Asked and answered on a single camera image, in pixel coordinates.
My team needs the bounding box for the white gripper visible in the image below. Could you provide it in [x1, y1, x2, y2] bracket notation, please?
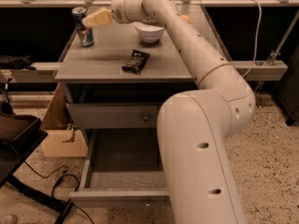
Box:
[82, 0, 156, 27]

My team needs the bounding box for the red bull can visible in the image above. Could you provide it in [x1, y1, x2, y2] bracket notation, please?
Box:
[72, 7, 94, 48]

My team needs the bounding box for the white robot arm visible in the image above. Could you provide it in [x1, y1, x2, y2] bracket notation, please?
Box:
[83, 0, 255, 224]

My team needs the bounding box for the grey drawer cabinet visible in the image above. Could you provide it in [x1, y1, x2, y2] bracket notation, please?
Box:
[53, 5, 235, 209]

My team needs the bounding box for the closed grey upper drawer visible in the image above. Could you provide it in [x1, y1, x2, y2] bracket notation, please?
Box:
[66, 104, 158, 129]

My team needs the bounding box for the open grey middle drawer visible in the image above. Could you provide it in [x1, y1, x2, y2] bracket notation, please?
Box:
[70, 128, 170, 207]

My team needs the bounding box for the white ceramic bowl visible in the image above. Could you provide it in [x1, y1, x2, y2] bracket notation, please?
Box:
[134, 22, 164, 43]

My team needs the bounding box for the black snack bar wrapper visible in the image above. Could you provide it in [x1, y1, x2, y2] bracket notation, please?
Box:
[122, 49, 150, 74]

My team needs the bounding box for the orange fruit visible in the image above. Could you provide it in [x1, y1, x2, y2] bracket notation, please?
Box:
[181, 15, 191, 23]

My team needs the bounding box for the cardboard box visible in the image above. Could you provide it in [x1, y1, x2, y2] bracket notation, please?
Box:
[42, 85, 88, 158]

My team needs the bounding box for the black chair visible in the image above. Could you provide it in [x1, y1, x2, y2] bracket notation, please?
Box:
[0, 102, 73, 224]

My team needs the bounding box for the black bag on rail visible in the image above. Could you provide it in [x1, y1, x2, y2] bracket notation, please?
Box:
[0, 55, 35, 70]

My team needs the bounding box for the white hanging cable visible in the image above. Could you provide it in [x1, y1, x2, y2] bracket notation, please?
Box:
[241, 0, 263, 78]

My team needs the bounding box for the black floor cable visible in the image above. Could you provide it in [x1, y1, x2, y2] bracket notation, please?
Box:
[23, 161, 95, 224]

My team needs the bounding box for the metal railing frame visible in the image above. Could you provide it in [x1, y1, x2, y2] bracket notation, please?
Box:
[0, 0, 299, 82]

